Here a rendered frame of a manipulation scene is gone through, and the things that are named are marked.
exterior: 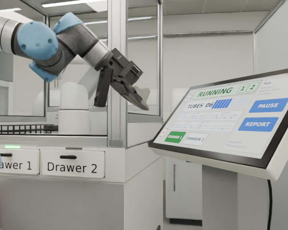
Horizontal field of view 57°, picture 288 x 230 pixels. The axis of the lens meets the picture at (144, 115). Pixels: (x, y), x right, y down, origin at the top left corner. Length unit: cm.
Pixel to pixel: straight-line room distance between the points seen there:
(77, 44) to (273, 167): 57
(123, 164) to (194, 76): 341
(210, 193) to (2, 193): 97
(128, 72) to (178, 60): 368
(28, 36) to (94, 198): 78
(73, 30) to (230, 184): 62
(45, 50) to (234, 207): 64
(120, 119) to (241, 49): 367
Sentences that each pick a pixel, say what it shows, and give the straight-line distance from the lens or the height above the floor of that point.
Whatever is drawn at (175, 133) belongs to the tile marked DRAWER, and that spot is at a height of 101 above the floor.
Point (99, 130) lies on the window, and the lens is 118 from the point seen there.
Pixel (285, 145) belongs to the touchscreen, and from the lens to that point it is 64.
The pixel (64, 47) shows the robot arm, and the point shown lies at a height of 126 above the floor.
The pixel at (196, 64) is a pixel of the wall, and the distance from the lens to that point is 446.
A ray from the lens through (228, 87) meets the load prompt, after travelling 91.
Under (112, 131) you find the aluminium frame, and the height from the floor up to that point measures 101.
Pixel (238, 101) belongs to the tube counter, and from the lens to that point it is 81.
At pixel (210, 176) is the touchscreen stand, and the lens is 90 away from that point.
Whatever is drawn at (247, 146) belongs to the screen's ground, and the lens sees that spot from 67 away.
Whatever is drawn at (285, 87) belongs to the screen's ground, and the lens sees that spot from 75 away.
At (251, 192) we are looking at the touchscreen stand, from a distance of 86.
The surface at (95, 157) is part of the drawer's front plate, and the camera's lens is 115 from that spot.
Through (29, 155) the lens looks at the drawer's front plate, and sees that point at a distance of 131.
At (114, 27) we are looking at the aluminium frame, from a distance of 120.
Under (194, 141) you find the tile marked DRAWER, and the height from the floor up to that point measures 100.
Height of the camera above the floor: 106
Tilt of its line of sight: 1 degrees up
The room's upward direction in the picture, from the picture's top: straight up
